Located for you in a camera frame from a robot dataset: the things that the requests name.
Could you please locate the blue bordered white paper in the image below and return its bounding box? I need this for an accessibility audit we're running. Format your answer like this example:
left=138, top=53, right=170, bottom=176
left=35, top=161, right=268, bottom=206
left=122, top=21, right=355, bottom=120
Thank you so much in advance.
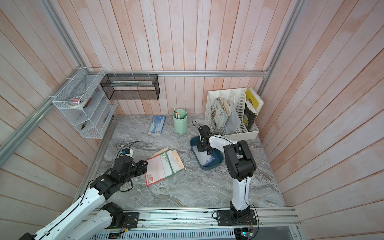
left=192, top=146, right=216, bottom=168

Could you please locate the dark teal storage box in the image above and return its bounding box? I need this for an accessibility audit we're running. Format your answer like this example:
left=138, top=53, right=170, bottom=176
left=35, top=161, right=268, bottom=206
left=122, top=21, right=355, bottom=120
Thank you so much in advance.
left=190, top=136, right=224, bottom=171

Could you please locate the red bordered paper sheet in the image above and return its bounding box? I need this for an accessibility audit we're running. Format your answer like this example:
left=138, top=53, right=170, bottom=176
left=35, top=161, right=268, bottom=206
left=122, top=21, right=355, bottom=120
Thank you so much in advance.
left=145, top=156, right=166, bottom=187

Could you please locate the green bordered white paper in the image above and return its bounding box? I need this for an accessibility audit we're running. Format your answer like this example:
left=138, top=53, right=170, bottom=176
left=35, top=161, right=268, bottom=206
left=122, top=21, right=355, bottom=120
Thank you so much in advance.
left=159, top=150, right=183, bottom=178

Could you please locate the brown stationery paper sheet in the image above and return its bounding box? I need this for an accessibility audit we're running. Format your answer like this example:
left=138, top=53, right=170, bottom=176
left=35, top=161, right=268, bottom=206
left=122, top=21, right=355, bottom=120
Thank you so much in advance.
left=152, top=148, right=185, bottom=170

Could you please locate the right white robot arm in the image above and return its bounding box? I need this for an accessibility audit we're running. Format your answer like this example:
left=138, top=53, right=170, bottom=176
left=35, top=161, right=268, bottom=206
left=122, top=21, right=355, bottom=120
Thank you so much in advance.
left=197, top=125, right=257, bottom=215

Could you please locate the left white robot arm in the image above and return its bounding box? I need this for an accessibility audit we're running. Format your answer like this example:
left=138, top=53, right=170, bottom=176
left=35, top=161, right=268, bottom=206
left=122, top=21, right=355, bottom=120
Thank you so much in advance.
left=20, top=156, right=148, bottom=240

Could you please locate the mint green pen cup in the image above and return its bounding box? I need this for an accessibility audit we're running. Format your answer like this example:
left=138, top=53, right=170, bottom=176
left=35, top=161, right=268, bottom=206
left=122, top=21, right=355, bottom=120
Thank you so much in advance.
left=173, top=109, right=188, bottom=134

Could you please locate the grey folder in organizer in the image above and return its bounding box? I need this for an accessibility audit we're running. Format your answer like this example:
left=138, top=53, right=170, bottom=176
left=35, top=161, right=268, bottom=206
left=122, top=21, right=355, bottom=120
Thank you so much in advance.
left=224, top=105, right=241, bottom=135

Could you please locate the illustrated booklet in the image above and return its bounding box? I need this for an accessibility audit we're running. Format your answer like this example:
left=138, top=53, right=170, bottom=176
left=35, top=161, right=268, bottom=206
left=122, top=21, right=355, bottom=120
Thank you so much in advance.
left=211, top=98, right=232, bottom=131

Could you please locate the white plastic file organizer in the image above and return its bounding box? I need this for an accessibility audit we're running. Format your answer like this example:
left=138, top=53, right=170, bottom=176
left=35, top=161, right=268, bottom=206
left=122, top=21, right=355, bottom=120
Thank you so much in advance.
left=205, top=88, right=260, bottom=141

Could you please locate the blue packaged item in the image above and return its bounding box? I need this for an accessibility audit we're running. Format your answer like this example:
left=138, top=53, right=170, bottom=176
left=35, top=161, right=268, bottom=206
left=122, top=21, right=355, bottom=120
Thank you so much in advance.
left=148, top=116, right=166, bottom=135

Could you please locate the dark book in organizer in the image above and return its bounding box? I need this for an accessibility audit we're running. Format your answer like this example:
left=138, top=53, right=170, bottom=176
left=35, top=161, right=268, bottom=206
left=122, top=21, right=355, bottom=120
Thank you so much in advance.
left=243, top=101, right=258, bottom=132

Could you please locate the yellow book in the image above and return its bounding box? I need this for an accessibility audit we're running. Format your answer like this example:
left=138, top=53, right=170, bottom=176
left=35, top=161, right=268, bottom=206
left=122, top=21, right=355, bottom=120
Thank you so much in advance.
left=246, top=88, right=264, bottom=114

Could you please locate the tape roll on shelf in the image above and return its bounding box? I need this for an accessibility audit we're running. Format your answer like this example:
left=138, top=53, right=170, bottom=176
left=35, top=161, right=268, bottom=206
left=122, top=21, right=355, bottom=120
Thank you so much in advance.
left=66, top=96, right=88, bottom=108

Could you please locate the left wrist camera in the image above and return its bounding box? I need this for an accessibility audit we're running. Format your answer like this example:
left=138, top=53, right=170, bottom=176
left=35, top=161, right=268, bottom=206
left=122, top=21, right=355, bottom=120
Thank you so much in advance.
left=119, top=148, right=133, bottom=158

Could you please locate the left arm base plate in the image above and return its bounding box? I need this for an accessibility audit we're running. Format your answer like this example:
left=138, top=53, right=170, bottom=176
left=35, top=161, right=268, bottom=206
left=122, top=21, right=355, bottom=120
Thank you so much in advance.
left=100, top=211, right=140, bottom=230

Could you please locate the aluminium rail frame front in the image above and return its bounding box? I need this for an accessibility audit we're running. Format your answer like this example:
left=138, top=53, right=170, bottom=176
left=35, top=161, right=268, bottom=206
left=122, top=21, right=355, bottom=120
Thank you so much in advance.
left=92, top=206, right=301, bottom=233

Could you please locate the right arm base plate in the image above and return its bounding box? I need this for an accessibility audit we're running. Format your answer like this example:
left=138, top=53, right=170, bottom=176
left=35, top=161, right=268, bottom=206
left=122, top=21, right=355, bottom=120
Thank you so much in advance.
left=214, top=208, right=258, bottom=227

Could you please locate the white wire wall shelf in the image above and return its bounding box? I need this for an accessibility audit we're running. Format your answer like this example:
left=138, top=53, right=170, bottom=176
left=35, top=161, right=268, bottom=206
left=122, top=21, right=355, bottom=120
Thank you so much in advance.
left=53, top=68, right=118, bottom=139

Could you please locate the black mesh wall basket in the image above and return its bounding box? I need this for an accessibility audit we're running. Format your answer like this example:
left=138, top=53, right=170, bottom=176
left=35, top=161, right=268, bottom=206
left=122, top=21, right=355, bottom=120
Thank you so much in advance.
left=101, top=74, right=161, bottom=101

